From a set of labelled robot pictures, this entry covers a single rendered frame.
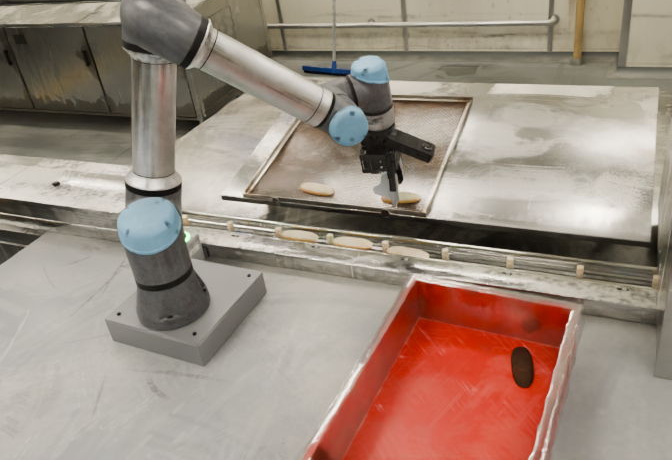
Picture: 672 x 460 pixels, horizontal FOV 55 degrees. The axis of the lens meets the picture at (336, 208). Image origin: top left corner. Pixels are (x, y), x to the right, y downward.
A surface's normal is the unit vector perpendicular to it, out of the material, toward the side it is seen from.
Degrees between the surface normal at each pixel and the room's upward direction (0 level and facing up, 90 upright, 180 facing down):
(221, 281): 1
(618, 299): 0
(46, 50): 90
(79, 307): 0
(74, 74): 90
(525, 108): 10
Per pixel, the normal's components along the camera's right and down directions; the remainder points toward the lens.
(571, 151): -0.19, -0.75
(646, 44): -0.39, 0.51
